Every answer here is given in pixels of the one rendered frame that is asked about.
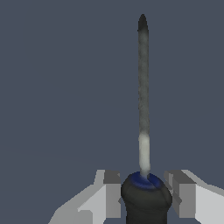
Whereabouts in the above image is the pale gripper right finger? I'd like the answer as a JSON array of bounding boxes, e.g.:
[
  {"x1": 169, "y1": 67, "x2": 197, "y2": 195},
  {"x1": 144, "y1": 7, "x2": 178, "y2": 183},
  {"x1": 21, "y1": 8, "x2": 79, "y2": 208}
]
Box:
[{"x1": 164, "y1": 169, "x2": 224, "y2": 224}]

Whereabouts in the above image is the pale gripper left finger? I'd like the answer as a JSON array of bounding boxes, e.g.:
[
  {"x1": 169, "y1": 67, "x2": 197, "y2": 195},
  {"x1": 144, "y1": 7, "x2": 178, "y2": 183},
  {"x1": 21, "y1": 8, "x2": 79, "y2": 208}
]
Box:
[{"x1": 47, "y1": 169, "x2": 122, "y2": 224}]

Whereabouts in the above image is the black-handled screwdriver with grey shaft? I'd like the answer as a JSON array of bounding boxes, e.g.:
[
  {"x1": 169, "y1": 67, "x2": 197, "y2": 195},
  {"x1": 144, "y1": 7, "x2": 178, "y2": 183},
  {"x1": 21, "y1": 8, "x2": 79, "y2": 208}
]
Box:
[{"x1": 120, "y1": 13, "x2": 173, "y2": 224}]

